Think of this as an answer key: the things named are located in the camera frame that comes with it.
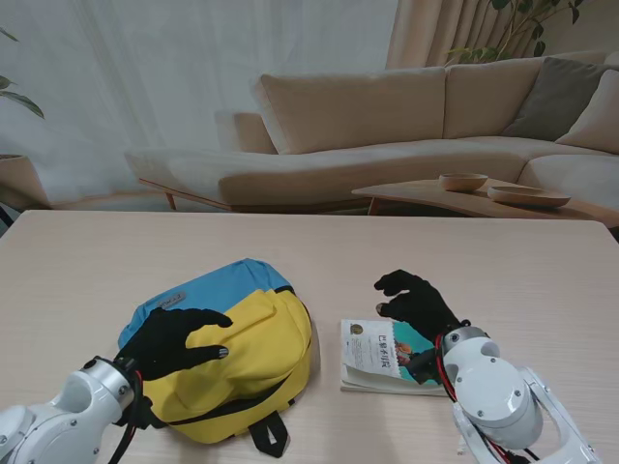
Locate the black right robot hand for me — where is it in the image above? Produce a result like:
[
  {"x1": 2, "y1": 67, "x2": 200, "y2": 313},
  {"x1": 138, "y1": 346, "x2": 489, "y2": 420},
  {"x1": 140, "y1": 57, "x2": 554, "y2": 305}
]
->
[{"x1": 373, "y1": 269, "x2": 463, "y2": 339}]

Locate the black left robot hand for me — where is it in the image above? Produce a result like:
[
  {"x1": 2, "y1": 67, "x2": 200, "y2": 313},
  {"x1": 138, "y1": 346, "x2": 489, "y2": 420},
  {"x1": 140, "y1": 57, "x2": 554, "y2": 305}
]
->
[{"x1": 115, "y1": 307, "x2": 233, "y2": 383}]

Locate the blue and yellow school bag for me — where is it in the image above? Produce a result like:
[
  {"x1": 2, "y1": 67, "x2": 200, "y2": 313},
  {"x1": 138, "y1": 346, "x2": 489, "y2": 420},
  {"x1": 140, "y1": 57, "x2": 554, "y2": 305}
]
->
[{"x1": 117, "y1": 258, "x2": 313, "y2": 459}]

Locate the teal and white cover book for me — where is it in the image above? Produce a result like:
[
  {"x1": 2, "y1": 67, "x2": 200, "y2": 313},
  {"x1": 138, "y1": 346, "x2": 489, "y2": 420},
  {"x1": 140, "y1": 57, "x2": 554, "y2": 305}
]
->
[{"x1": 339, "y1": 317, "x2": 449, "y2": 397}]

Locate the wooden coffee table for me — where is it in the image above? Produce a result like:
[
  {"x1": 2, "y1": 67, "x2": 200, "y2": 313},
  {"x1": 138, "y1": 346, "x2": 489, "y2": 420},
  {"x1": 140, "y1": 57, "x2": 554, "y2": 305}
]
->
[{"x1": 351, "y1": 177, "x2": 619, "y2": 228}]

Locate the small deep wooden bowl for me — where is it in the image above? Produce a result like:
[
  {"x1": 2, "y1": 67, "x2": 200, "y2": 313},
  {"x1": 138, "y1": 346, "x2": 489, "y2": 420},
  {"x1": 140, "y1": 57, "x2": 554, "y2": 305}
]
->
[{"x1": 438, "y1": 172, "x2": 489, "y2": 192}]

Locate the wide shallow wooden bowl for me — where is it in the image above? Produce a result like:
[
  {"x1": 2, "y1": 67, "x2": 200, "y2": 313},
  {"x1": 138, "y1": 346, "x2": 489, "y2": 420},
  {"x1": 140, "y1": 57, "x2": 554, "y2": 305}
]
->
[{"x1": 486, "y1": 185, "x2": 573, "y2": 209}]

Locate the beige corner sofa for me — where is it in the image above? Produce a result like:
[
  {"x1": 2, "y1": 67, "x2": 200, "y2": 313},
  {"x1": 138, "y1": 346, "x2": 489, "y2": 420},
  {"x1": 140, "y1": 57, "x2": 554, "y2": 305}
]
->
[{"x1": 124, "y1": 50, "x2": 619, "y2": 214}]

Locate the beige plant pot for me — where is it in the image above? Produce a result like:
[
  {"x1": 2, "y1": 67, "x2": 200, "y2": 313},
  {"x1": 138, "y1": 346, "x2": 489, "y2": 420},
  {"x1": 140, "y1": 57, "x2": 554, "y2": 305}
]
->
[{"x1": 0, "y1": 154, "x2": 50, "y2": 210}]

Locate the grey sofa cushion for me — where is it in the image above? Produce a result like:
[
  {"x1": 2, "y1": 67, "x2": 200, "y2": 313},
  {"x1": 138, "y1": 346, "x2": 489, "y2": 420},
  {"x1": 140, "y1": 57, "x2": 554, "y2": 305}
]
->
[{"x1": 501, "y1": 56, "x2": 613, "y2": 142}]

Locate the cream sofa cushion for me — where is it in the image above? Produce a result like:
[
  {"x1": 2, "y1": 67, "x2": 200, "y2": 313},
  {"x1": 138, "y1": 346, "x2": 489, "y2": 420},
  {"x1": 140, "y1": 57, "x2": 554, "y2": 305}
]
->
[{"x1": 555, "y1": 69, "x2": 619, "y2": 156}]

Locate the white sheer curtain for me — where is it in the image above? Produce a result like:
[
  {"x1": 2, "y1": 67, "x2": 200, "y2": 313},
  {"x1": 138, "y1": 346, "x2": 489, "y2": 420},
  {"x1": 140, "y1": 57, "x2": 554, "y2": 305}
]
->
[{"x1": 0, "y1": 0, "x2": 402, "y2": 204}]

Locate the beige curtain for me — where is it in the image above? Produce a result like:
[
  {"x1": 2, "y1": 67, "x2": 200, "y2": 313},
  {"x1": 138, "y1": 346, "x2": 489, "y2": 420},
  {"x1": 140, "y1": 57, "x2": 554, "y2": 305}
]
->
[{"x1": 385, "y1": 0, "x2": 619, "y2": 72}]

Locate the green plant with long leaves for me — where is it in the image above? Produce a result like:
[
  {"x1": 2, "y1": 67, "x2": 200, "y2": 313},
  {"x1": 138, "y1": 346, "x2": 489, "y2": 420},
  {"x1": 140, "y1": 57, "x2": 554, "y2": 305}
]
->
[{"x1": 0, "y1": 28, "x2": 45, "y2": 120}]

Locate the tall green leafy plant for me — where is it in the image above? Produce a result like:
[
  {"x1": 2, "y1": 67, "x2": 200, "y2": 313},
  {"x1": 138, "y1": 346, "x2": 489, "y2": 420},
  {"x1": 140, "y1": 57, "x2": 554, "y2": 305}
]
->
[{"x1": 447, "y1": 0, "x2": 586, "y2": 67}]

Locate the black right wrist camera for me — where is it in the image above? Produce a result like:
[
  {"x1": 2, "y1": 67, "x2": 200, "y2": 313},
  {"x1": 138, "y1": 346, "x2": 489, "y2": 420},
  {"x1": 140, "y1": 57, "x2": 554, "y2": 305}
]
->
[{"x1": 410, "y1": 347, "x2": 441, "y2": 386}]

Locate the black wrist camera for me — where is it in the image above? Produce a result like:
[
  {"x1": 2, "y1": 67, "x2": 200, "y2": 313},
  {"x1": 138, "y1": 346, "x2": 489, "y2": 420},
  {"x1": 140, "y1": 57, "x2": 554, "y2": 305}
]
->
[
  {"x1": 410, "y1": 347, "x2": 441, "y2": 386},
  {"x1": 139, "y1": 395, "x2": 168, "y2": 429}
]

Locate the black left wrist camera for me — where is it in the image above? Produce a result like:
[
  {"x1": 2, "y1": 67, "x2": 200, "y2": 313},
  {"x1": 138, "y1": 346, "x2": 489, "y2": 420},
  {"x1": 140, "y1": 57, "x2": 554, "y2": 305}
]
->
[{"x1": 139, "y1": 395, "x2": 168, "y2": 429}]

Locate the right arm red black cable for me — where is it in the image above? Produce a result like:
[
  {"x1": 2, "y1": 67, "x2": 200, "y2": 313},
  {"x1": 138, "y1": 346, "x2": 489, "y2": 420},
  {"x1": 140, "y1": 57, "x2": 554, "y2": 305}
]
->
[{"x1": 433, "y1": 333, "x2": 539, "y2": 464}]

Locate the arm red black cable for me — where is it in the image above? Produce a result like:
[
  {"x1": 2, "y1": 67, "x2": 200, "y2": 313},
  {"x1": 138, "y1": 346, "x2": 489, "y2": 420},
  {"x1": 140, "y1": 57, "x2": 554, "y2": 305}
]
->
[
  {"x1": 433, "y1": 333, "x2": 539, "y2": 464},
  {"x1": 108, "y1": 370, "x2": 152, "y2": 464}
]

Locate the left arm red black cable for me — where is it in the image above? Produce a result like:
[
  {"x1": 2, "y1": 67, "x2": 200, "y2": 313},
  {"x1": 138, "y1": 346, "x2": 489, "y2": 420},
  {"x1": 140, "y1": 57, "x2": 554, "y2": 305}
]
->
[{"x1": 108, "y1": 370, "x2": 152, "y2": 464}]

